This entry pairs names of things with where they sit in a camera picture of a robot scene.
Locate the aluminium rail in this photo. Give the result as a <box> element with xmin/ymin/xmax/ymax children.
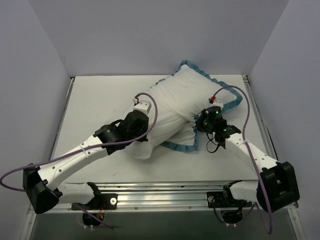
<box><xmin>61</xmin><ymin>76</ymin><xmax>76</xmax><ymax>119</ymax></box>
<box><xmin>52</xmin><ymin>181</ymin><xmax>300</xmax><ymax>215</ymax></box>
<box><xmin>242</xmin><ymin>75</ymin><xmax>278</xmax><ymax>160</ymax></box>

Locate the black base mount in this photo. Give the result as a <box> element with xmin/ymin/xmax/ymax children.
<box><xmin>206</xmin><ymin>191</ymin><xmax>237</xmax><ymax>209</ymax></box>
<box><xmin>90</xmin><ymin>193</ymin><xmax>118</xmax><ymax>210</ymax></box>

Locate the right side aluminium rail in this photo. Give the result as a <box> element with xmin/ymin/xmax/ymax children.
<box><xmin>242</xmin><ymin>75</ymin><xmax>278</xmax><ymax>160</ymax></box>

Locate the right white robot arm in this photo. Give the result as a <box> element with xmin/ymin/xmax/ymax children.
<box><xmin>196</xmin><ymin>106</ymin><xmax>300</xmax><ymax>213</ymax></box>

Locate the aluminium front rail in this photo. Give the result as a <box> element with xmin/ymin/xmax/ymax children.
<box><xmin>52</xmin><ymin>181</ymin><xmax>300</xmax><ymax>215</ymax></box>

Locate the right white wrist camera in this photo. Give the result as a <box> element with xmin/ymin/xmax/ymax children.
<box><xmin>208</xmin><ymin>96</ymin><xmax>224</xmax><ymax>108</ymax></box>

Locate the white pillow insert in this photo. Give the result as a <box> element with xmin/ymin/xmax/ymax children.
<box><xmin>127</xmin><ymin>103</ymin><xmax>199</xmax><ymax>160</ymax></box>

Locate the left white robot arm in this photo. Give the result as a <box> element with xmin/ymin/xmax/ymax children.
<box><xmin>22</xmin><ymin>109</ymin><xmax>149</xmax><ymax>214</ymax></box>

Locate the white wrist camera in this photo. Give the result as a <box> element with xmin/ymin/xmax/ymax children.
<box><xmin>132</xmin><ymin>97</ymin><xmax>152</xmax><ymax>115</ymax></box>
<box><xmin>208</xmin><ymin>96</ymin><xmax>224</xmax><ymax>108</ymax></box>

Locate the left side aluminium rail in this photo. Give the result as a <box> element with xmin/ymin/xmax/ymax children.
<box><xmin>61</xmin><ymin>76</ymin><xmax>76</xmax><ymax>119</ymax></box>

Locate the blue patterned ruffled pillowcase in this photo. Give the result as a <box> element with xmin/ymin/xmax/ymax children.
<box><xmin>148</xmin><ymin>60</ymin><xmax>243</xmax><ymax>145</ymax></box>

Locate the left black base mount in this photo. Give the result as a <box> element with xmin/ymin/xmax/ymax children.
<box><xmin>90</xmin><ymin>193</ymin><xmax>118</xmax><ymax>210</ymax></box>

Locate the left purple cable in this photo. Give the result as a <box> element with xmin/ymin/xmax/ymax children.
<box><xmin>0</xmin><ymin>92</ymin><xmax>158</xmax><ymax>192</ymax></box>

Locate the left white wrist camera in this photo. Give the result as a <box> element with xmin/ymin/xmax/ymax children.
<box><xmin>132</xmin><ymin>97</ymin><xmax>152</xmax><ymax>115</ymax></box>

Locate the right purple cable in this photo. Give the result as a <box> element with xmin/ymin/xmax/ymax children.
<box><xmin>212</xmin><ymin>85</ymin><xmax>275</xmax><ymax>235</ymax></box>

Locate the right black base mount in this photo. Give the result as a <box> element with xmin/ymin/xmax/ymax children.
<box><xmin>206</xmin><ymin>191</ymin><xmax>237</xmax><ymax>209</ymax></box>

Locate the purple cable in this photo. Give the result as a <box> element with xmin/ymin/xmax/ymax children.
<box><xmin>0</xmin><ymin>92</ymin><xmax>158</xmax><ymax>192</ymax></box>
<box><xmin>212</xmin><ymin>85</ymin><xmax>275</xmax><ymax>235</ymax></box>

